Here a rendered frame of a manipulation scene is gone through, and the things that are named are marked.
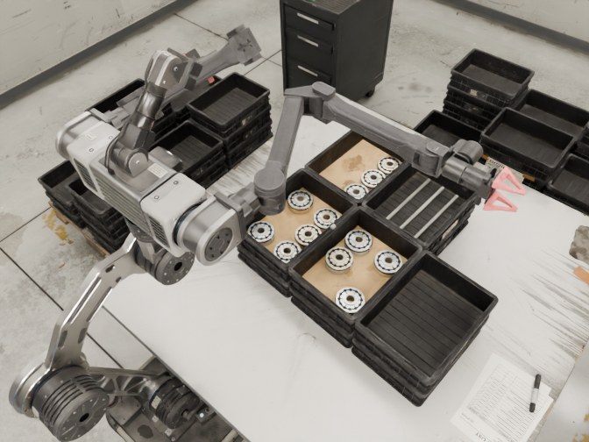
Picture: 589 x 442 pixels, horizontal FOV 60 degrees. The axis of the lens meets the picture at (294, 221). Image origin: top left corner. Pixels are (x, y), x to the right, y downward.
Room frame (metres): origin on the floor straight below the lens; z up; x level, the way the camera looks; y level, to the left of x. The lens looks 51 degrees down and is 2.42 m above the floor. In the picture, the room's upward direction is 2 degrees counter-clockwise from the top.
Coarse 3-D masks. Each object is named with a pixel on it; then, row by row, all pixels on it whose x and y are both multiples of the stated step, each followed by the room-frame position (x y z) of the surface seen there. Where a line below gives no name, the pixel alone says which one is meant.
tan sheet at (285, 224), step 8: (320, 200) 1.38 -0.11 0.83; (288, 208) 1.34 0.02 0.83; (312, 208) 1.34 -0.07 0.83; (320, 208) 1.34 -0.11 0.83; (272, 216) 1.31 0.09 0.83; (280, 216) 1.30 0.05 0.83; (288, 216) 1.30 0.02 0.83; (296, 216) 1.30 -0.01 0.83; (304, 216) 1.30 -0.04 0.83; (312, 216) 1.30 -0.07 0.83; (272, 224) 1.27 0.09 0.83; (280, 224) 1.26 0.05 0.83; (288, 224) 1.26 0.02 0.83; (296, 224) 1.26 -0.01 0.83; (304, 224) 1.26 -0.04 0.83; (312, 224) 1.26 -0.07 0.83; (280, 232) 1.22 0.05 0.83; (288, 232) 1.22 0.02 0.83; (280, 240) 1.18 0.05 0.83; (272, 248) 1.15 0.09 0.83
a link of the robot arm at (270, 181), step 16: (288, 96) 1.22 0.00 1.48; (304, 96) 1.21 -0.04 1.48; (320, 96) 1.21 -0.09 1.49; (288, 112) 1.15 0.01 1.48; (304, 112) 1.22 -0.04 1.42; (320, 112) 1.21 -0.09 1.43; (288, 128) 1.09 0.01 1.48; (288, 144) 1.02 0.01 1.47; (272, 160) 0.94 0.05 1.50; (288, 160) 0.98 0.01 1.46; (256, 176) 0.88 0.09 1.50; (272, 176) 0.88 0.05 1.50; (272, 192) 0.84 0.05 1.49
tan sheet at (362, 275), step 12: (360, 228) 1.23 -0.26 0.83; (372, 252) 1.11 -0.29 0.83; (396, 252) 1.11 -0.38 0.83; (324, 264) 1.07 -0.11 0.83; (360, 264) 1.06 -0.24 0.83; (372, 264) 1.06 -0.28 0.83; (312, 276) 1.01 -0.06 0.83; (324, 276) 1.01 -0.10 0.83; (336, 276) 1.01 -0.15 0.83; (348, 276) 1.01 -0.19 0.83; (360, 276) 1.01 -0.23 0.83; (372, 276) 1.01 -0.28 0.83; (324, 288) 0.96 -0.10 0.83; (336, 288) 0.96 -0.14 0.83; (360, 288) 0.96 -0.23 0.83; (372, 288) 0.96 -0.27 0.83
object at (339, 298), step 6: (348, 288) 0.94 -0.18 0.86; (354, 288) 0.94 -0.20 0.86; (342, 294) 0.92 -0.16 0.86; (360, 294) 0.92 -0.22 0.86; (336, 300) 0.89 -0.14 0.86; (342, 300) 0.89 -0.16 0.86; (360, 300) 0.89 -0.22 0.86; (342, 306) 0.87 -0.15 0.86; (348, 306) 0.87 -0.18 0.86; (354, 306) 0.87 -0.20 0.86; (360, 306) 0.87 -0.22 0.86; (348, 312) 0.85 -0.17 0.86; (354, 312) 0.85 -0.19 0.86
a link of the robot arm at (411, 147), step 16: (336, 96) 1.21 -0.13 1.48; (336, 112) 1.16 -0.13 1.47; (352, 112) 1.15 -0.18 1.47; (352, 128) 1.12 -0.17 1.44; (368, 128) 1.08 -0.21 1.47; (384, 128) 1.07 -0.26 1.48; (384, 144) 1.04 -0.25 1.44; (400, 144) 1.02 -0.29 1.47; (416, 144) 1.00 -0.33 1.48; (416, 160) 0.99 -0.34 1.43; (432, 160) 0.95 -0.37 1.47
